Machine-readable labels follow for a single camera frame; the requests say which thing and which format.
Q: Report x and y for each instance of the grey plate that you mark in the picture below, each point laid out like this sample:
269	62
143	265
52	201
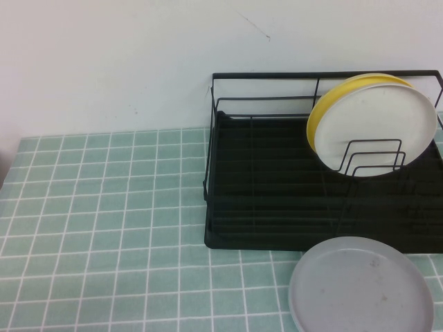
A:
360	287

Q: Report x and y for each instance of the yellow plate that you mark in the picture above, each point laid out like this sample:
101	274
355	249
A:
316	117

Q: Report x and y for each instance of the cream white plate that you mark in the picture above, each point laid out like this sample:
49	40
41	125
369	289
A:
373	117

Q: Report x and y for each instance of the black drip tray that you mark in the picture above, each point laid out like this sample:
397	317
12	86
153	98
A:
277	155

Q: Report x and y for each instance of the green checkered tablecloth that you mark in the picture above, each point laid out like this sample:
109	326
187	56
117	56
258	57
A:
104	207

